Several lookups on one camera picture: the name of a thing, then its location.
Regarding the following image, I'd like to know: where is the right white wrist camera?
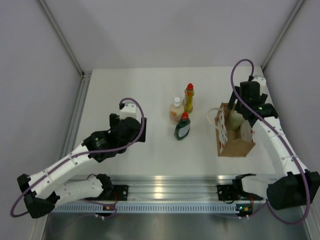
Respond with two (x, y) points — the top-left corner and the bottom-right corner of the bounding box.
(248, 76), (267, 88)

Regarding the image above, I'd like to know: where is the left aluminium corner post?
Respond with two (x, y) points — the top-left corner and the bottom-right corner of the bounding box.
(37, 0), (85, 76)

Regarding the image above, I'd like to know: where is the green bottle red label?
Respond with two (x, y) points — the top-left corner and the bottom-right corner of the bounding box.
(174, 112), (191, 141)

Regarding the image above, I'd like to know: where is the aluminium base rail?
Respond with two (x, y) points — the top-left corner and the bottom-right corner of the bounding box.
(110, 175), (236, 203)

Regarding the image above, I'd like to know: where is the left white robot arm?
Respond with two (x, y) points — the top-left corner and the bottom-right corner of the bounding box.
(17, 113), (147, 219)

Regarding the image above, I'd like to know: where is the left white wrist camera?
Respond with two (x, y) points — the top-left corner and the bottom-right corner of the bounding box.
(119, 102), (137, 120)

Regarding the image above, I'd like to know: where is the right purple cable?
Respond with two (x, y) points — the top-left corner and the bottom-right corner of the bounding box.
(230, 58), (312, 226)

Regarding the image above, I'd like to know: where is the white slotted cable duct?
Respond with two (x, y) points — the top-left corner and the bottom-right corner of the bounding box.
(52, 202), (242, 214)

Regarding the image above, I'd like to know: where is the right aluminium corner post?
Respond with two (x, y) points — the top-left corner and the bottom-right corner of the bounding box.
(261, 0), (308, 72)

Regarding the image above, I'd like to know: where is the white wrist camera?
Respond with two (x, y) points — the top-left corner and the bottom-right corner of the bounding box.
(248, 76), (267, 88)
(119, 102), (137, 120)

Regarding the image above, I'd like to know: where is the pale green white-capped bottle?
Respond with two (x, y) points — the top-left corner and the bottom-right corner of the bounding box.
(228, 110), (244, 131)

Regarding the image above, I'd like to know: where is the yellow bottle red cap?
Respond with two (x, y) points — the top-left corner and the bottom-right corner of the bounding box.
(182, 83), (195, 114)

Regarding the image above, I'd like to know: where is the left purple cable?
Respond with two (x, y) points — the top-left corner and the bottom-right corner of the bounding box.
(9, 97), (145, 221)

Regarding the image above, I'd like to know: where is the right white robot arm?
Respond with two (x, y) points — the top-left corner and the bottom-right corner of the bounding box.
(228, 80), (320, 210)

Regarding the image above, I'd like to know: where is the cream pump lotion bottle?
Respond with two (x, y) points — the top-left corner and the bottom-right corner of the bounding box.
(169, 96), (185, 125)

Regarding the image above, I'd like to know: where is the watermelon print canvas bag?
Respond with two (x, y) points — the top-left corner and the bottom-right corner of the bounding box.
(206, 103), (256, 157)

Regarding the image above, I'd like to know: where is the aluminium corner post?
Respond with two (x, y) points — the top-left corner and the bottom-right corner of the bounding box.
(37, 0), (85, 76)
(261, 0), (308, 72)

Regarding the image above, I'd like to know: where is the purple cable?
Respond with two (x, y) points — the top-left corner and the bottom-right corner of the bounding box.
(9, 97), (145, 221)
(230, 58), (312, 226)

